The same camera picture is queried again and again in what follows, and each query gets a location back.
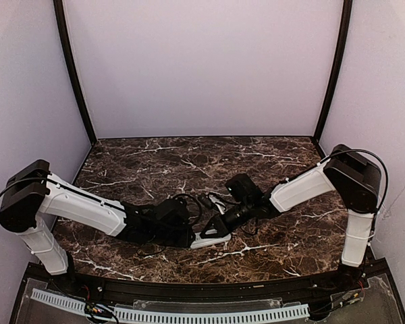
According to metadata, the white remote control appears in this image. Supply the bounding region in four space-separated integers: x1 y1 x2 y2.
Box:
190 233 232 250

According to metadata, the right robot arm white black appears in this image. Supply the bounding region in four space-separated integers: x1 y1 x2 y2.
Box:
199 144 389 268

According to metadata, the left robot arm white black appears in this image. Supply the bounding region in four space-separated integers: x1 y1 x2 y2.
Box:
0 159 196 276

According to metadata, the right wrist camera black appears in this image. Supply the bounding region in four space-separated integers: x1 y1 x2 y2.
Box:
197 193 233 214

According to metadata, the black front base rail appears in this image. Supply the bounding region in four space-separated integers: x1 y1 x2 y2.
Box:
47 259 385 304

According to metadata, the white slotted cable duct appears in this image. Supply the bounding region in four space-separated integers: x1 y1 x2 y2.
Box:
30 288 310 323

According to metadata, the right black frame post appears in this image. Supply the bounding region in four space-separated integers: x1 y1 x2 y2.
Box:
313 0 353 144

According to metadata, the black frame post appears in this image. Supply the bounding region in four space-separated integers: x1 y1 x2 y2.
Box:
313 0 353 144
53 0 97 146

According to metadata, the left black frame post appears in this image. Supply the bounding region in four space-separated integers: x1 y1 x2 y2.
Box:
53 0 97 146

